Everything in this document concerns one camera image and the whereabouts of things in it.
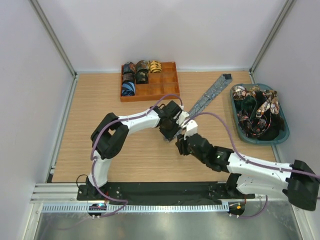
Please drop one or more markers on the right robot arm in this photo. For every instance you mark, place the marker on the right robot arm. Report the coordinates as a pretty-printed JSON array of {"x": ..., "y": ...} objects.
[{"x": 295, "y": 182}]

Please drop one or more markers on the brown blue rolled tie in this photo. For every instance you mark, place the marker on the brown blue rolled tie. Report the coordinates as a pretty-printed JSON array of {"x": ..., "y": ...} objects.
[{"x": 142, "y": 65}]

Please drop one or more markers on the brown blue floral tie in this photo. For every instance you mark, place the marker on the brown blue floral tie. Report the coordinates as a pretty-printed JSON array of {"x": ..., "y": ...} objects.
[{"x": 271, "y": 103}]

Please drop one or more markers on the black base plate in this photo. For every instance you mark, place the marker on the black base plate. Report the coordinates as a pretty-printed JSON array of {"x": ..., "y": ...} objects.
[{"x": 171, "y": 193}]

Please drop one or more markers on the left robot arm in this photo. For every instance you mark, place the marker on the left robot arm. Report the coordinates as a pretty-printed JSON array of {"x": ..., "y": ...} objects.
[{"x": 110, "y": 135}]

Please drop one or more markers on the white slotted cable duct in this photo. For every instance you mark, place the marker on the white slotted cable duct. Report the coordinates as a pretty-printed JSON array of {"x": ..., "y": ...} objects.
[{"x": 97, "y": 208}]

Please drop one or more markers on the grey floral tie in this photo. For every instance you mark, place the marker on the grey floral tie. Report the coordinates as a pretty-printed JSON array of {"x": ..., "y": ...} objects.
[{"x": 211, "y": 93}]

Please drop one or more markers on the dark brown rolled tie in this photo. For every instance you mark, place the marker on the dark brown rolled tie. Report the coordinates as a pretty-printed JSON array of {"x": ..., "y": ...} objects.
[{"x": 128, "y": 77}]

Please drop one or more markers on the yellow black rolled tie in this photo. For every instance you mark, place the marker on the yellow black rolled tie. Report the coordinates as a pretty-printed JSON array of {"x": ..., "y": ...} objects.
[{"x": 155, "y": 66}]

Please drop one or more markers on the dark camouflage rolled tie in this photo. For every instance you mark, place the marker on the dark camouflage rolled tie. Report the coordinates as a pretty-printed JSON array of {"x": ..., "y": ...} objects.
[{"x": 142, "y": 77}]

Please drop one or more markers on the blue striped rolled tie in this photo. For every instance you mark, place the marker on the blue striped rolled tie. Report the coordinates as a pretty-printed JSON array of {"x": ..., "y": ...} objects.
[{"x": 128, "y": 89}]

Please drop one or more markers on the dark navy floral tie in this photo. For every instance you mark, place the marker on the dark navy floral tie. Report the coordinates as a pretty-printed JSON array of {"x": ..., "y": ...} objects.
[{"x": 253, "y": 127}]

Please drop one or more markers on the navy orange rolled tie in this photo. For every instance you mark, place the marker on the navy orange rolled tie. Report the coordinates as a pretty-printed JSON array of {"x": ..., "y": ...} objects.
[{"x": 129, "y": 68}]

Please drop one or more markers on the orange compartment tray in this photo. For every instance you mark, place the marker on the orange compartment tray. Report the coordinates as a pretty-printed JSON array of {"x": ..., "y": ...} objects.
[{"x": 163, "y": 84}]

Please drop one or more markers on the dark green tie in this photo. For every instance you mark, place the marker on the dark green tie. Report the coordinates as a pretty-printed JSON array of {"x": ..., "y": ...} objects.
[{"x": 247, "y": 104}]

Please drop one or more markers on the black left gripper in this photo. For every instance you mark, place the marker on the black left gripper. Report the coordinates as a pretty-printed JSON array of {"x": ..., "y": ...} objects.
[{"x": 169, "y": 135}]

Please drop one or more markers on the aluminium frame rail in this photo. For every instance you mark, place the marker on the aluminium frame rail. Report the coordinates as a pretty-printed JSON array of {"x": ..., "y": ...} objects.
[{"x": 59, "y": 192}]

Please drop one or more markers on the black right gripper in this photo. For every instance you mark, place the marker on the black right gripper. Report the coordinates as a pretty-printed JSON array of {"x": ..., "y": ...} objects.
[{"x": 181, "y": 144}]

